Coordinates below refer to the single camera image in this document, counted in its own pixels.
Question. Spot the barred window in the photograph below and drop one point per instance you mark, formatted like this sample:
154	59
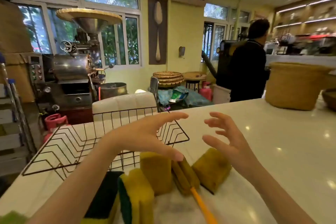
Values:
215	11

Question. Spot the white bin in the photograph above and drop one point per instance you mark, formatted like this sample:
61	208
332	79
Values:
220	95

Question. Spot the person's left forearm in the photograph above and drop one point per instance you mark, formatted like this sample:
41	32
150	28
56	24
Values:
73	184

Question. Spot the large woven basket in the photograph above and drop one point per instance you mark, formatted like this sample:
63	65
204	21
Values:
294	87

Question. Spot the lit wall shelves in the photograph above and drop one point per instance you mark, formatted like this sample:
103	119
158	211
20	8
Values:
302	16

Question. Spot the black roaster machine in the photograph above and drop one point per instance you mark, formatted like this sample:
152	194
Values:
225	58

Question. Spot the brown cardboard box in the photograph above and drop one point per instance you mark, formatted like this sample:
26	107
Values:
15	34

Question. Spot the steel coffee roaster machine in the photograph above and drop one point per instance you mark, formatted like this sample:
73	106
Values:
71	67

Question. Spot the yellow and green sponge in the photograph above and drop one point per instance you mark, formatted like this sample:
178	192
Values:
156	174
211	168
105	195
139	195

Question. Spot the chrome chair back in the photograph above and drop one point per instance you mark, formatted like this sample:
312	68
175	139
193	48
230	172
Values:
154	87

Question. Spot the brown spoon wall picture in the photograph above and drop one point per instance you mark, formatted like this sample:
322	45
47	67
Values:
157	32

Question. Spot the metal step ladder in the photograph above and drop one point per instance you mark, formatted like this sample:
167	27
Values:
10	137

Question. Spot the white chair back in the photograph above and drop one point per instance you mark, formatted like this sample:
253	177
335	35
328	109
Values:
123	103

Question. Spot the green plastic bag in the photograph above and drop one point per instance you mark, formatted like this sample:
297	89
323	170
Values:
178	97

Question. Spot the pile of blue bags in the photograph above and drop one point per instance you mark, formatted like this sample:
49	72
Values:
194	97

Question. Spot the round steel drum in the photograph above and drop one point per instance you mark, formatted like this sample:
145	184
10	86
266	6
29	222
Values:
113	90

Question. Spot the person's left hand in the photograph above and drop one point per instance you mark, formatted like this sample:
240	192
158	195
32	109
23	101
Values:
141	137

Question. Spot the person's right hand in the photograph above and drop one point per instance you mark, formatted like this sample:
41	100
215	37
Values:
236	147

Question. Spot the stack of woven trays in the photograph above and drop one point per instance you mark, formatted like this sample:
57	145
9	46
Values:
168	78

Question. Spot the black pipe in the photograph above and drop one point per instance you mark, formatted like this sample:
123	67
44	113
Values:
208	63

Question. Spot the large round woven tray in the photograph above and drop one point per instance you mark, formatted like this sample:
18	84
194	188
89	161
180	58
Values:
89	15

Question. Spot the grey wall lamp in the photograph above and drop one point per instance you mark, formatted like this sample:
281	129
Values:
182	51

